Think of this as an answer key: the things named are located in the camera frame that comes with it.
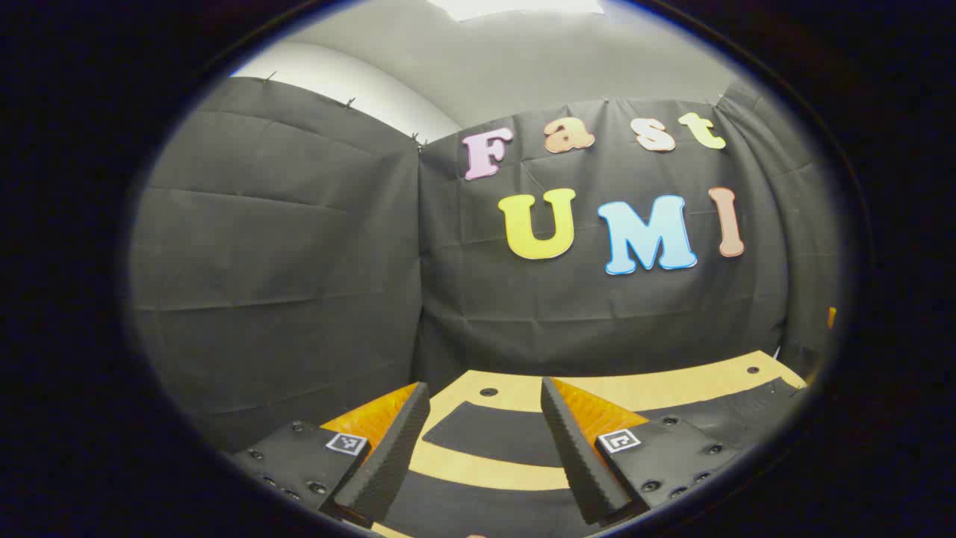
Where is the black backdrop cloth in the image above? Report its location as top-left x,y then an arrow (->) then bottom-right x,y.
128,75 -> 845,453

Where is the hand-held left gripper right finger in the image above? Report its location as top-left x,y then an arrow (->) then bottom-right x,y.
541,377 -> 740,525

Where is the ceiling light panel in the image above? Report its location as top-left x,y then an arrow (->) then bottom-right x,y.
427,0 -> 606,22

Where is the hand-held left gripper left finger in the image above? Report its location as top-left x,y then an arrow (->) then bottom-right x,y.
230,383 -> 432,528

